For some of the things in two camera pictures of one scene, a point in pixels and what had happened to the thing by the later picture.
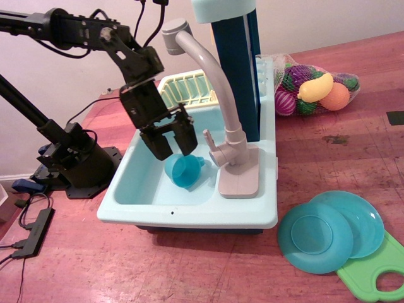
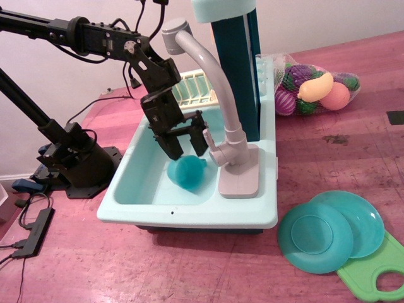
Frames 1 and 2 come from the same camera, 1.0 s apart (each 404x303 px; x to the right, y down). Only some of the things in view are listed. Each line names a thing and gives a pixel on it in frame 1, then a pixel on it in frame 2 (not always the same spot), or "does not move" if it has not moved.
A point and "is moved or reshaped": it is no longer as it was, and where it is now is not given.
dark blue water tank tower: x=235 y=26 does not move
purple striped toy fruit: x=285 y=102 does not move
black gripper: x=146 y=107 → x=163 y=115
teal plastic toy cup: x=184 y=170 is moved or reshaped
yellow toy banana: x=312 y=91 does not move
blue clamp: x=27 y=186 does not move
